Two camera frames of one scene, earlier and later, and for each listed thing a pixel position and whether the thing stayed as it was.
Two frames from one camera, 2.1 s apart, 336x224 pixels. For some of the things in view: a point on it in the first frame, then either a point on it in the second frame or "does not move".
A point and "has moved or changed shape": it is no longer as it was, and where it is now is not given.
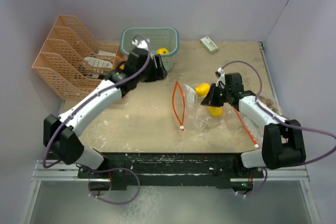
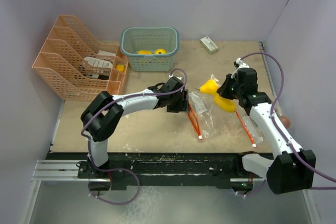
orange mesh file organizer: (72, 64) does not move
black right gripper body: (218, 96) to (231, 89)
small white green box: (209, 45) does not move
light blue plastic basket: (164, 41) does not move
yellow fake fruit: (216, 111) has moved or changed shape
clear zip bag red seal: (191, 113) has moved or changed shape
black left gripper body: (154, 73) to (178, 103)
